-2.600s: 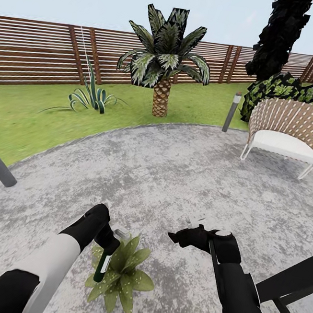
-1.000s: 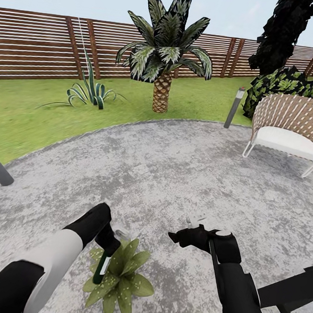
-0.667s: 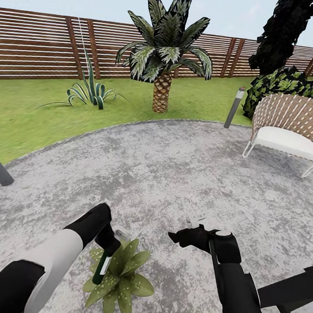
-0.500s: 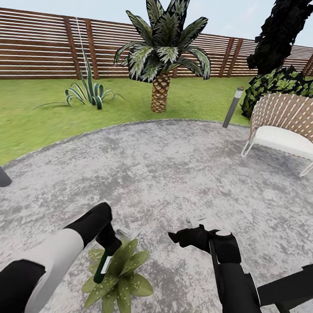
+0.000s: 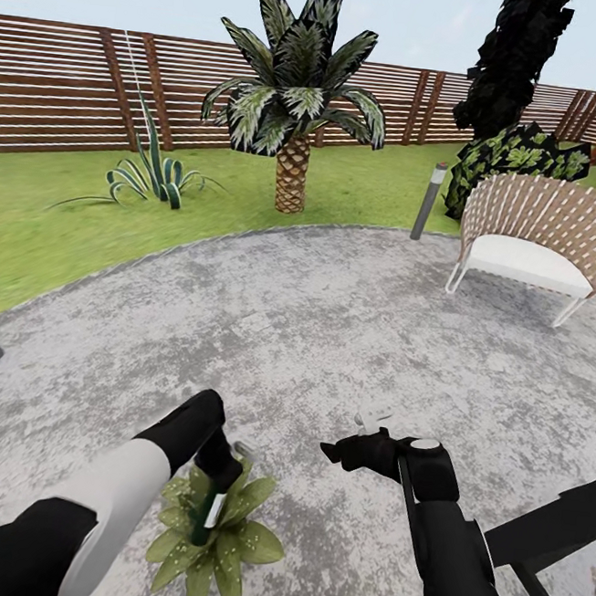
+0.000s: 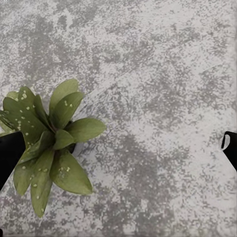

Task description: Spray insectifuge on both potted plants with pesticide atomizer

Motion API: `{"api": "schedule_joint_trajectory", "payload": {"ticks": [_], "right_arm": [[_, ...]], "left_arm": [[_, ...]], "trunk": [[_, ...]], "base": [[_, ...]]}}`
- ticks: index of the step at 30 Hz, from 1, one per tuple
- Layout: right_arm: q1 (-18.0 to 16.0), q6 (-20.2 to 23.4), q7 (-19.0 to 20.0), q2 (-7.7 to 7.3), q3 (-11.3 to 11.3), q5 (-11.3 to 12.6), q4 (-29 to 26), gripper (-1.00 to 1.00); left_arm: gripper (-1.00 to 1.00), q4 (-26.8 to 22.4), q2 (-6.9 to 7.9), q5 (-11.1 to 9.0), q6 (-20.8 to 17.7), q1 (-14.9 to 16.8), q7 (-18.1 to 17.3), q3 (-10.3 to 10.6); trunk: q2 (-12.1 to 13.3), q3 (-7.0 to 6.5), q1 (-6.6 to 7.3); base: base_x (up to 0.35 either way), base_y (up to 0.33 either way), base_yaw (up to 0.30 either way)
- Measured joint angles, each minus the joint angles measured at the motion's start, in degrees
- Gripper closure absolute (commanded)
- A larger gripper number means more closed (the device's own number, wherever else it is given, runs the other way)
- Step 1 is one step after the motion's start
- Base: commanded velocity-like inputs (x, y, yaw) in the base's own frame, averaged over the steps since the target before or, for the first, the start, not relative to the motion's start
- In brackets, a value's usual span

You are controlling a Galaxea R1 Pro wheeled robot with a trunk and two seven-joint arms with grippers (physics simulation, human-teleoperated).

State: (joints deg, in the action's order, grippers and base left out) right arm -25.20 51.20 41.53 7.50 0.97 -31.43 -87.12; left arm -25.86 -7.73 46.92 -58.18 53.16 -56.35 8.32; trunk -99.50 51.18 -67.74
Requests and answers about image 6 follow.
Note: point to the pot plant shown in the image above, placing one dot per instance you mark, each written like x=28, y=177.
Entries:
x=53, y=141

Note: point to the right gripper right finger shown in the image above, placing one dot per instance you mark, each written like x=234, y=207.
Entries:
x=228, y=144

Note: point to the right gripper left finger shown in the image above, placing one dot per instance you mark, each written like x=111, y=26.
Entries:
x=12, y=146

